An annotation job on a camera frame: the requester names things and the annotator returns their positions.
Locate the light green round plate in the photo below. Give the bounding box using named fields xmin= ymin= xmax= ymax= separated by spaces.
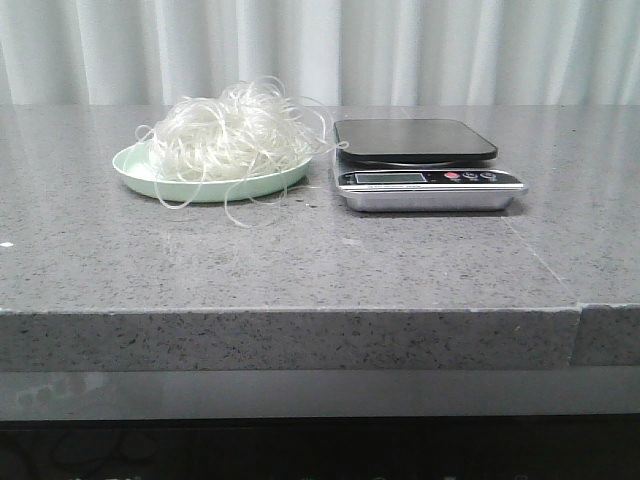
xmin=112 ymin=143 xmax=311 ymax=203

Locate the white vermicelli noodle bundle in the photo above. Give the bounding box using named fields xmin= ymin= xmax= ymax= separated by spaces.
xmin=136 ymin=76 xmax=348 ymax=210

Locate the white pleated curtain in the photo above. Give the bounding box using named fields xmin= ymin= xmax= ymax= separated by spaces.
xmin=1 ymin=1 xmax=639 ymax=105

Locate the black silver kitchen scale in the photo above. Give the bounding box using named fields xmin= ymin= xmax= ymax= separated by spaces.
xmin=333 ymin=119 xmax=528 ymax=212

